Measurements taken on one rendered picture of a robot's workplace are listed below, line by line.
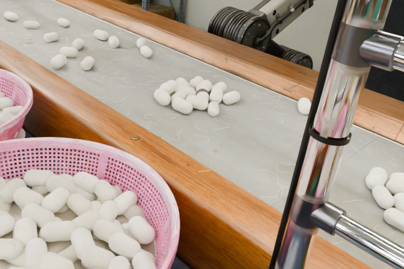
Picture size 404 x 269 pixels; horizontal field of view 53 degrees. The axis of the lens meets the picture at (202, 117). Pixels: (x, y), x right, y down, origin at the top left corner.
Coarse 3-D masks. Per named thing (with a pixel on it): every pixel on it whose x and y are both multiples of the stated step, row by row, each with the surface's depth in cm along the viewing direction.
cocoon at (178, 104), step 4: (176, 100) 61; (180, 100) 61; (184, 100) 61; (172, 104) 61; (176, 104) 61; (180, 104) 60; (184, 104) 60; (188, 104) 60; (176, 108) 61; (180, 108) 60; (184, 108) 60; (188, 108) 60; (192, 108) 61; (184, 112) 61; (188, 112) 61
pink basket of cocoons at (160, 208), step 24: (0, 144) 44; (24, 144) 45; (48, 144) 46; (72, 144) 46; (96, 144) 46; (0, 168) 44; (24, 168) 45; (48, 168) 46; (72, 168) 46; (96, 168) 46; (120, 168) 45; (144, 168) 43; (144, 192) 43; (168, 192) 39; (144, 216) 42; (168, 216) 38; (168, 240) 36; (168, 264) 31
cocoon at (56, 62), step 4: (56, 56) 71; (60, 56) 72; (64, 56) 72; (52, 60) 70; (56, 60) 70; (60, 60) 71; (64, 60) 72; (52, 64) 70; (56, 64) 70; (60, 64) 71; (64, 64) 73; (56, 68) 71
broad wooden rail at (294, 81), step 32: (64, 0) 114; (96, 0) 112; (160, 32) 92; (192, 32) 93; (224, 64) 80; (256, 64) 78; (288, 64) 80; (288, 96) 71; (384, 96) 70; (384, 128) 62
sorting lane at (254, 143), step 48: (0, 0) 110; (48, 0) 116; (48, 48) 81; (96, 48) 84; (96, 96) 63; (144, 96) 65; (240, 96) 70; (192, 144) 54; (240, 144) 55; (288, 144) 57; (384, 144) 60; (288, 192) 47; (336, 192) 48; (336, 240) 40
